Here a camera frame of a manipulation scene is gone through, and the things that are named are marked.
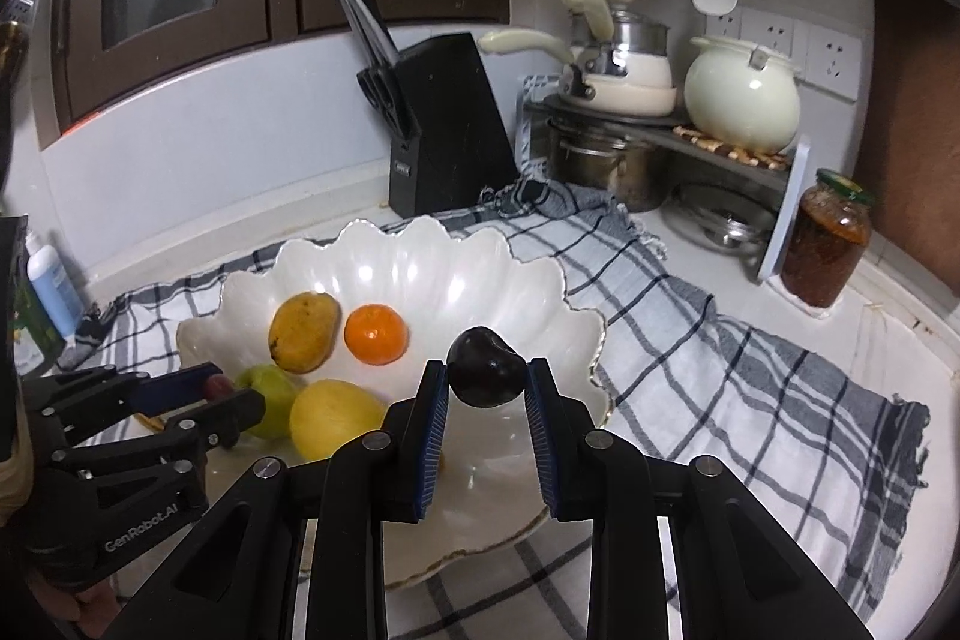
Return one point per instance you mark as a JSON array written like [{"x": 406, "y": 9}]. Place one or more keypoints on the small steel pot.
[{"x": 637, "y": 36}]

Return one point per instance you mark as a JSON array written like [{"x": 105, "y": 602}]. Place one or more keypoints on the large steel stockpot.
[{"x": 607, "y": 168}]

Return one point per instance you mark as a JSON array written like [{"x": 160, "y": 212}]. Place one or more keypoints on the steel pot lid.
[{"x": 720, "y": 220}]

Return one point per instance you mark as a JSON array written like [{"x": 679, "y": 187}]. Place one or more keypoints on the cream saucepan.
[{"x": 645, "y": 72}]

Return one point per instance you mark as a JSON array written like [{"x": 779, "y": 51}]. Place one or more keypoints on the white wall outlet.
[
  {"x": 726, "y": 25},
  {"x": 772, "y": 33},
  {"x": 832, "y": 59}
]

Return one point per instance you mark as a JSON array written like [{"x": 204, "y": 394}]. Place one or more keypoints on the blue plastic bottle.
[{"x": 52, "y": 287}]

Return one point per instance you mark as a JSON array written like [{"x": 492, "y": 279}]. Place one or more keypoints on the wooden bead trivet mat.
[{"x": 750, "y": 154}]

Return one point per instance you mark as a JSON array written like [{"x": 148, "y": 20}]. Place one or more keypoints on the orange tangerine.
[{"x": 375, "y": 332}]

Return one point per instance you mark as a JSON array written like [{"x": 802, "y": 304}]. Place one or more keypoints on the grey kitchen shelf rack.
[{"x": 787, "y": 220}]

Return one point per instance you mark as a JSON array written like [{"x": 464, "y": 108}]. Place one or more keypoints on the cream frying pan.
[{"x": 637, "y": 100}]

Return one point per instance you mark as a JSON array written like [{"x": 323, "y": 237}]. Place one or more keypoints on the black and white checked cloth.
[{"x": 712, "y": 370}]

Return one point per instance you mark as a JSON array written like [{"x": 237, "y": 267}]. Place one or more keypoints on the glass jar of chili sauce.
[{"x": 825, "y": 250}]

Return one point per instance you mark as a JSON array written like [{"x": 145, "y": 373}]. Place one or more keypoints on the smooth yellow mango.
[{"x": 334, "y": 419}]

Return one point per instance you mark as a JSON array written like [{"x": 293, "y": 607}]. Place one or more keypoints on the black kitchen scissors in block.
[{"x": 382, "y": 93}]

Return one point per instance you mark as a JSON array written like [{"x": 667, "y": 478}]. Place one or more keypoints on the black knife block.
[{"x": 450, "y": 130}]

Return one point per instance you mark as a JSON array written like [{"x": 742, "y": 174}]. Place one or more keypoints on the green apple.
[{"x": 281, "y": 407}]

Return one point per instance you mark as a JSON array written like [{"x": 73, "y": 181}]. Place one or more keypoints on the dark grey pouch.
[{"x": 90, "y": 332}]

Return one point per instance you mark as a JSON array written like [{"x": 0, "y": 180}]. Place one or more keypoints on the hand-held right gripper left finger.
[{"x": 431, "y": 437}]

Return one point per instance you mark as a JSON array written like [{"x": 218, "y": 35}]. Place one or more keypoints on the green label bottle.
[{"x": 34, "y": 325}]

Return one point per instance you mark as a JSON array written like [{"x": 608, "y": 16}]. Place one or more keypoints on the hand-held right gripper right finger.
[{"x": 544, "y": 437}]

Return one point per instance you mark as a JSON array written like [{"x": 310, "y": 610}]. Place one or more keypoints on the person's left hand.
[{"x": 94, "y": 610}]

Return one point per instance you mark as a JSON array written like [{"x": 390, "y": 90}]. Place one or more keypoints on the cream round casserole pot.
[{"x": 742, "y": 93}]

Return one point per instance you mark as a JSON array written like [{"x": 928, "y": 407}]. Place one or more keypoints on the brown wooden cutting board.
[{"x": 915, "y": 123}]

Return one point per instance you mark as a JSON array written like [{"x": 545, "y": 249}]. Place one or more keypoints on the white scalloped bowl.
[{"x": 420, "y": 287}]

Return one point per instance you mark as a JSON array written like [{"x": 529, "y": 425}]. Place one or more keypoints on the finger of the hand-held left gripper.
[
  {"x": 225, "y": 419},
  {"x": 172, "y": 389}
]

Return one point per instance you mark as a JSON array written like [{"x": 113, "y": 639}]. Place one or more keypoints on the speckled orange-yellow mango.
[{"x": 304, "y": 332}]

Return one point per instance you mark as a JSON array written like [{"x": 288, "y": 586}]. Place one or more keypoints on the dark purple plum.
[{"x": 487, "y": 374}]

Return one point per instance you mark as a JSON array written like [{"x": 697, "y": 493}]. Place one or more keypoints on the small red plum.
[{"x": 219, "y": 385}]

